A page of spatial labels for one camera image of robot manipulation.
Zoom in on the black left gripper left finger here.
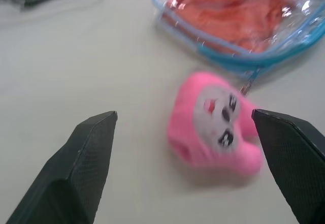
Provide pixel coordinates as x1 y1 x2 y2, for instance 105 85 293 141
5 110 118 224

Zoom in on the clear blue-trimmed plastic pouch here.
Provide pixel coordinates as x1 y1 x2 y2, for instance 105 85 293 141
151 0 325 95

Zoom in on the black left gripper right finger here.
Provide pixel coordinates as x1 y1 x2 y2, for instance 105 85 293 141
251 108 325 224

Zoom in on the orange cloth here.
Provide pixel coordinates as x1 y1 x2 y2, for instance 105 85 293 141
162 0 314 54

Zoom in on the pink plush toy keychain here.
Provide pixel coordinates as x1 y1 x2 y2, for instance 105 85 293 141
167 72 263 177

